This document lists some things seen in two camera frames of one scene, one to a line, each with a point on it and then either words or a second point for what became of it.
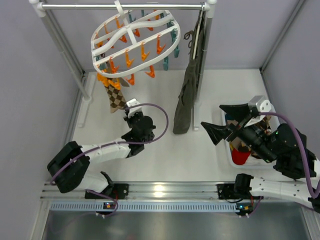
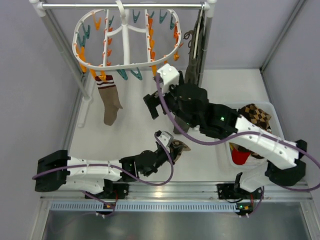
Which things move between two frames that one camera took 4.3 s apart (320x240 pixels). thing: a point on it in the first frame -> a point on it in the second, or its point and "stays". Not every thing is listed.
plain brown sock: [123, 82] -> [109, 98]
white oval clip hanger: [131, 39] -> [126, 28]
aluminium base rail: [51, 191] stays
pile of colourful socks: [239, 149] stays
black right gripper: [238, 129] -> [164, 100]
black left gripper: [133, 117] -> [167, 150]
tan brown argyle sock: [116, 98] -> [176, 148]
